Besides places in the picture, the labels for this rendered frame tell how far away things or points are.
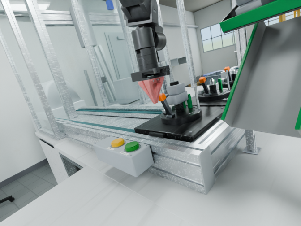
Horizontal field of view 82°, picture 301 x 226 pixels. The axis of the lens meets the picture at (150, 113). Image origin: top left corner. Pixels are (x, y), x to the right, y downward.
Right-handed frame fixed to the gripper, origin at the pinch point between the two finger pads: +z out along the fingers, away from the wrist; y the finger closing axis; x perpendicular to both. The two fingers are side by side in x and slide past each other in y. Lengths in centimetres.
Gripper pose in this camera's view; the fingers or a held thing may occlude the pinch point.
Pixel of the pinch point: (155, 100)
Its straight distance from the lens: 51.2
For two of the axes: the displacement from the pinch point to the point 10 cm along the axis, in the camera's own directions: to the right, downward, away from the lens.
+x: -6.9, 3.0, -6.6
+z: 2.0, 9.5, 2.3
